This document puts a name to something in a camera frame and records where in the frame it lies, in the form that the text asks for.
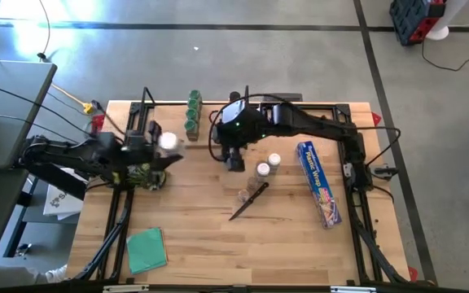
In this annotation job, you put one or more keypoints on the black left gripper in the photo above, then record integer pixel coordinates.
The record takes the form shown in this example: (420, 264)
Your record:
(137, 146)

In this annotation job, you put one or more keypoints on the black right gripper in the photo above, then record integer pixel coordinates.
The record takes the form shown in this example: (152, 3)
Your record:
(234, 156)

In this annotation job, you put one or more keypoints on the small brown lid glass jar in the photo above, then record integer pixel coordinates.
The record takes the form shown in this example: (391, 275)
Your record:
(242, 196)
(254, 183)

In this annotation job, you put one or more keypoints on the green-lid spice jars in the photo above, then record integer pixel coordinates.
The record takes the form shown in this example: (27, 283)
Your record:
(190, 125)

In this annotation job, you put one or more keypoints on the green lid herb jar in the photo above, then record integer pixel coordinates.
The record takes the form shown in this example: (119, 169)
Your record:
(192, 114)
(194, 104)
(195, 94)

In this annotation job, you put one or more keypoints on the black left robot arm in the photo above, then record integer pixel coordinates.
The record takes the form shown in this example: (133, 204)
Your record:
(75, 154)

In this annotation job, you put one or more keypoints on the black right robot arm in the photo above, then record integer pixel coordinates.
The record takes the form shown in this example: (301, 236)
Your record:
(308, 124)

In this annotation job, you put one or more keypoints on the succulent plant in black pot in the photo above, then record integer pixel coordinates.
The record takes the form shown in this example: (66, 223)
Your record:
(147, 179)

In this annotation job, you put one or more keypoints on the blue plastic wrap box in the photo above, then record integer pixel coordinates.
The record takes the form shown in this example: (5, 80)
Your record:
(320, 183)

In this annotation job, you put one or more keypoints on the teal folded cloth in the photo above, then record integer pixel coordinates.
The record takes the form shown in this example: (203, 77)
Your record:
(145, 250)

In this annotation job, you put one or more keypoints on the white printed paper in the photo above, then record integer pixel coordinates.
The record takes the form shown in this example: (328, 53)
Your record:
(61, 201)

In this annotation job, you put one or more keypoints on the grey side desk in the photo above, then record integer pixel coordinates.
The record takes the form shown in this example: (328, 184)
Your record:
(6, 101)

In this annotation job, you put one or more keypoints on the person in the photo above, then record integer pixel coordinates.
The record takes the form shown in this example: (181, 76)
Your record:
(57, 273)

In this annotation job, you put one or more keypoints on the black and red tool case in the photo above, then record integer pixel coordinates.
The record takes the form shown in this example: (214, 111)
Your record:
(409, 18)

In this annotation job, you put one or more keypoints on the white round stand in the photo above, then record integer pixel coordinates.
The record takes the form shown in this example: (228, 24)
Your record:
(438, 33)

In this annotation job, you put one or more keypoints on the wooden shelf with black frame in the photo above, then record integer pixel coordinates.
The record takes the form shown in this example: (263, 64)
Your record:
(169, 118)

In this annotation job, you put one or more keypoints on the red corner bracket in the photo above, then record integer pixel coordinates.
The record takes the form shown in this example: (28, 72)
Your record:
(376, 119)
(97, 122)
(413, 273)

